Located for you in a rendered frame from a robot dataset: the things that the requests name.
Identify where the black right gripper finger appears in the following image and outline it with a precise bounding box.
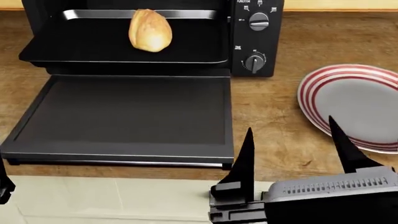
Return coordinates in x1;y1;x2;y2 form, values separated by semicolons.
328;114;386;174
214;126;256;203

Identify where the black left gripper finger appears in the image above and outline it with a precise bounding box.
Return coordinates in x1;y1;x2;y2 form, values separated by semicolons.
0;155;16;205

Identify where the red striped white plate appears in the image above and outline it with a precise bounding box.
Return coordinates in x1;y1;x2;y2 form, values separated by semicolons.
297;63;398;155

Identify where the black baking tray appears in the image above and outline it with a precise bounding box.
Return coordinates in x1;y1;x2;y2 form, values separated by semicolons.
18;15;231;69

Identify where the golden bread roll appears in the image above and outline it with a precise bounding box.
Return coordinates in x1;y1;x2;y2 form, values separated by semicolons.
127;8;173;54

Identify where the black timer knob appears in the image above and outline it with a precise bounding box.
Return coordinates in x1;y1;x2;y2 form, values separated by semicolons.
244;54;267;75

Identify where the cream cabinet front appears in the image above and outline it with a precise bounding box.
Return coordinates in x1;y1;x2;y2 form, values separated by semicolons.
0;174;272;224

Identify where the black glass oven door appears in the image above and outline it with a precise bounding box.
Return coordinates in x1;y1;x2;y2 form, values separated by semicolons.
0;74;235;164

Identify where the black toaster oven body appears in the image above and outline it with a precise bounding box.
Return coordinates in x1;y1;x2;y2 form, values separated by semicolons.
21;0;285;78

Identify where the black function knob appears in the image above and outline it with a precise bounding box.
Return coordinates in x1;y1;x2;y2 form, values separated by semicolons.
248;12;270;32

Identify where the silver oven rack bar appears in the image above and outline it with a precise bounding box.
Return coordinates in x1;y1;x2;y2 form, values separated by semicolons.
62;9;218;21

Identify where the black oven door handle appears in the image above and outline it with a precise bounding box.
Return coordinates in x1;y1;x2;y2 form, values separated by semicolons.
6;157;234;171

